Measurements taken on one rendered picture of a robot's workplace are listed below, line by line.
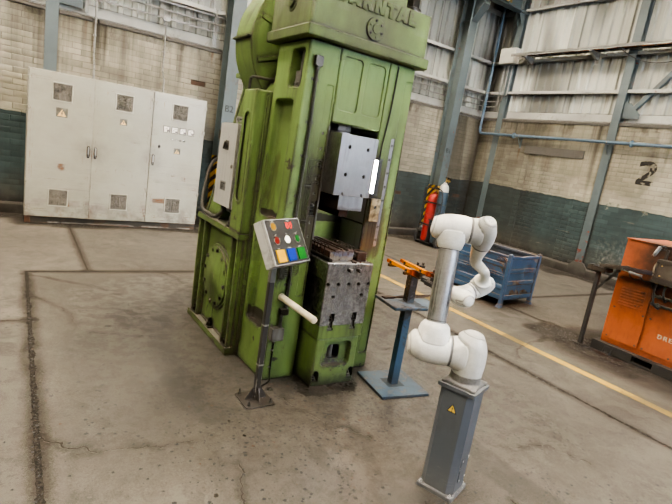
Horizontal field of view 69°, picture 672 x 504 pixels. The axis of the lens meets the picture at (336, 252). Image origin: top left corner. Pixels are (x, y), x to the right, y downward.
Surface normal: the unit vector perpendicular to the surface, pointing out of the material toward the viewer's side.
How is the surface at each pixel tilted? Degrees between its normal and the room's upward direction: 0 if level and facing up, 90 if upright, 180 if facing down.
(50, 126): 90
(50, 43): 90
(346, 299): 90
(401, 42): 90
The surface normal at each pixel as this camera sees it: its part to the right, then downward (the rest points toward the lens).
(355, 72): 0.54, 0.25
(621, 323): -0.83, -0.01
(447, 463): -0.61, 0.07
